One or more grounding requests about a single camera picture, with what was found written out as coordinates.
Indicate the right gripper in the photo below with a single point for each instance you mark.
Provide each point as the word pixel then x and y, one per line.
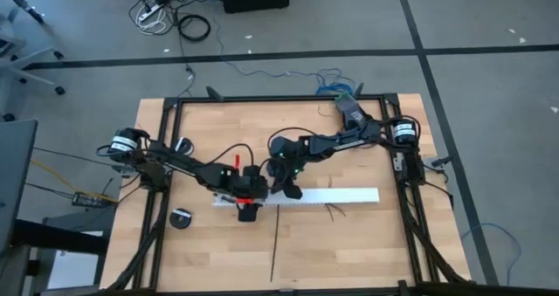
pixel 284 174

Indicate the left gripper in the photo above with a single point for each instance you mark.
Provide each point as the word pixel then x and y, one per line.
pixel 251 187

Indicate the white raceway lid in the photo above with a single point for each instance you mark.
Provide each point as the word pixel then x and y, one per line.
pixel 340 195

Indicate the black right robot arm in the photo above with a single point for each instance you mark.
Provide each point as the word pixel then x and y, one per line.
pixel 349 141

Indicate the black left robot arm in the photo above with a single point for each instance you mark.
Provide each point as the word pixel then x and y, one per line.
pixel 174 158

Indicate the red clip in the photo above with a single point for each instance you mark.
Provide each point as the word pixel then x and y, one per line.
pixel 244 201
pixel 237 160

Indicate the grey connector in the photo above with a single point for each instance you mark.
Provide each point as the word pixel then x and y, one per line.
pixel 441 161

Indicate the black hub box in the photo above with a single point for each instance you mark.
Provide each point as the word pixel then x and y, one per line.
pixel 87 199

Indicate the black desk bar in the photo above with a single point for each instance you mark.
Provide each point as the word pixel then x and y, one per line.
pixel 61 237

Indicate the white power strip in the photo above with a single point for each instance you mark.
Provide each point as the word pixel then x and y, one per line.
pixel 150 13

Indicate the grey desk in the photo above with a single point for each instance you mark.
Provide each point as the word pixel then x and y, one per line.
pixel 17 178

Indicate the grey office chair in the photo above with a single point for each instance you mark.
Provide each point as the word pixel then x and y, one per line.
pixel 17 64

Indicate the dark desk leg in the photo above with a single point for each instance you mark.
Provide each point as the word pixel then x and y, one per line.
pixel 26 1

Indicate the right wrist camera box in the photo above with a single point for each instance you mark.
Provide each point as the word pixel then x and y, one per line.
pixel 286 147

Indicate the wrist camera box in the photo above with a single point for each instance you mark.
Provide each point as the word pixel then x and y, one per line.
pixel 286 147
pixel 220 176

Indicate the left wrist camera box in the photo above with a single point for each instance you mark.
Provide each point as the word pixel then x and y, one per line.
pixel 220 176

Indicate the black aluminium table frame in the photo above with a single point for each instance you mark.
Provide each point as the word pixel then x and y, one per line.
pixel 279 98

